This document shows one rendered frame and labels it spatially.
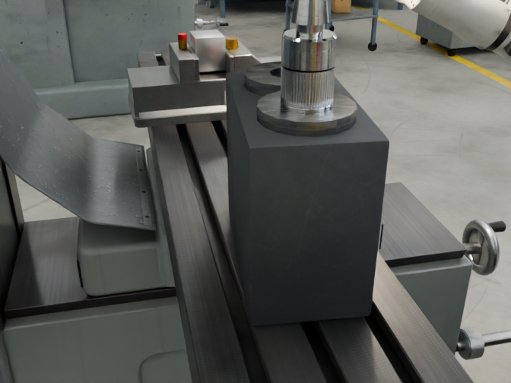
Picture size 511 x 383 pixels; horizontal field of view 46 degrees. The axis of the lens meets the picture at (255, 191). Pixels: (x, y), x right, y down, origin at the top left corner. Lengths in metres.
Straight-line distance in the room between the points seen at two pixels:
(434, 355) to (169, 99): 0.66
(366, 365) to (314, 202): 0.15
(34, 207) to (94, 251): 2.02
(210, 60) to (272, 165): 0.61
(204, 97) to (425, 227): 0.47
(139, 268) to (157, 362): 0.19
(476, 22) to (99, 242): 0.64
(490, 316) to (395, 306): 1.65
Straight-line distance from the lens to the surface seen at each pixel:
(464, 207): 2.92
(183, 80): 1.05
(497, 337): 1.29
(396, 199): 1.26
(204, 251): 0.69
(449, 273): 1.12
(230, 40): 1.09
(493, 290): 2.40
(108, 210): 0.92
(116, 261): 0.94
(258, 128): 0.53
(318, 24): 0.51
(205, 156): 0.93
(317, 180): 0.51
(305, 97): 0.52
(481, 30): 0.96
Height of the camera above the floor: 1.34
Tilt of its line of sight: 28 degrees down
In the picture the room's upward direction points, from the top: straight up
